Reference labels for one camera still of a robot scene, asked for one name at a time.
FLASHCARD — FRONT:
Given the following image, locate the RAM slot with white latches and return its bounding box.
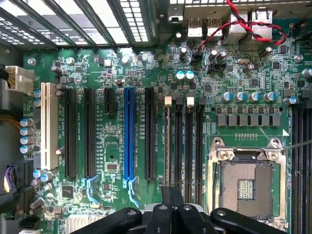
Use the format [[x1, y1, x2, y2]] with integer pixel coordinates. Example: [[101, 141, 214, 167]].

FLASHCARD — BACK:
[[163, 96, 173, 188], [302, 107, 312, 234], [185, 96, 195, 204]]

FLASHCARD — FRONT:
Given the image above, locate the RAM slot with black latches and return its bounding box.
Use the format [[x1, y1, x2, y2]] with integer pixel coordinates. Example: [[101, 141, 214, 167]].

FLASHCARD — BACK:
[[195, 97, 207, 205], [171, 91, 184, 193], [291, 107, 302, 234]]

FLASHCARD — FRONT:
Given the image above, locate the thin steel locking lever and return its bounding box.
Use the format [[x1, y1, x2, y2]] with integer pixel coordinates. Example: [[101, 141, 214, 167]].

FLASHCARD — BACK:
[[279, 139, 312, 155], [211, 156, 219, 214]]

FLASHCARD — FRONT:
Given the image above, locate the CPU socket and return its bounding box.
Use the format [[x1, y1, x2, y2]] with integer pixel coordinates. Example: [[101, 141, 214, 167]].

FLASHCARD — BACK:
[[206, 136, 289, 231]]

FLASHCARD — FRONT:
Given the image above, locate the silver finned heatsink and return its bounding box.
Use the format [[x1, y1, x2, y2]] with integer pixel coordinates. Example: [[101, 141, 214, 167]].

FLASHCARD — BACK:
[[65, 214, 98, 234]]

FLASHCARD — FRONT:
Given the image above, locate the long black expansion slot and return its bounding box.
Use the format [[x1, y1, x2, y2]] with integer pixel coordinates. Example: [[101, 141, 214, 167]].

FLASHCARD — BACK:
[[144, 87, 156, 181], [83, 88, 97, 178], [64, 88, 78, 178]]

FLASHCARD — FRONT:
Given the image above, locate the blue expansion slot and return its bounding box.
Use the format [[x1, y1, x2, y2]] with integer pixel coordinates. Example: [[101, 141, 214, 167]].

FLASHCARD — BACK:
[[122, 87, 141, 208]]

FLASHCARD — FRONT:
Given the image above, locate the green motherboard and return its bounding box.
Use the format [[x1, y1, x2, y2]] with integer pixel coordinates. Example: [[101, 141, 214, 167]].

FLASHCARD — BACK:
[[21, 4, 312, 234]]

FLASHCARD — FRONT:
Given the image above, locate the short black expansion slot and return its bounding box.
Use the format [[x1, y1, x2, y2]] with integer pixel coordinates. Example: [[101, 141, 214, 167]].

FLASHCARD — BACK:
[[104, 88, 116, 116]]

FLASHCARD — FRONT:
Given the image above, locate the black data connector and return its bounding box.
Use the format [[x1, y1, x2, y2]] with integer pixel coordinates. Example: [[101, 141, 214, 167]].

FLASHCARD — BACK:
[[18, 216, 41, 230]]

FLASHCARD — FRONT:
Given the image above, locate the white expansion slot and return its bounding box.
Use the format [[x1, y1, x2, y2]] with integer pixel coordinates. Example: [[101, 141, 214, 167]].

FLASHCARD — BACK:
[[40, 82, 59, 171]]

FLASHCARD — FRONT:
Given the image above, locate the silver USB port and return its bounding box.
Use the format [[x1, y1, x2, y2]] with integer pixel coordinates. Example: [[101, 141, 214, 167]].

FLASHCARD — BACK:
[[186, 17, 203, 44], [206, 17, 223, 42]]

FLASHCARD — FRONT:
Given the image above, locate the open metal PC case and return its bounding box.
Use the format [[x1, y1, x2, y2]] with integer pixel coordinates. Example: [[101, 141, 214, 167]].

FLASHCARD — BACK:
[[0, 0, 312, 234]]

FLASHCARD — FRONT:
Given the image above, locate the white power connector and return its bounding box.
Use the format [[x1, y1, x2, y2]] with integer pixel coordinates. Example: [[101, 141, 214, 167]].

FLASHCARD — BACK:
[[4, 65, 35, 96]]

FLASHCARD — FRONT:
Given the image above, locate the silver network port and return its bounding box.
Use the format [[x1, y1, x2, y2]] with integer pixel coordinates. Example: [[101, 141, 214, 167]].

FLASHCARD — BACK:
[[240, 8, 273, 51]]

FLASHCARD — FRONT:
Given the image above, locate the yellow sleeved power cable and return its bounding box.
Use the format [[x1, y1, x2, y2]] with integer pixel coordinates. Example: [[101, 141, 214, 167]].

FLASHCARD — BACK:
[[0, 114, 23, 133]]

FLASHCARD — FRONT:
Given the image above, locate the red-black twisted wire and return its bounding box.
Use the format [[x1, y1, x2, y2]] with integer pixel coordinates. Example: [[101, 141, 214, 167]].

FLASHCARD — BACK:
[[195, 0, 289, 56]]

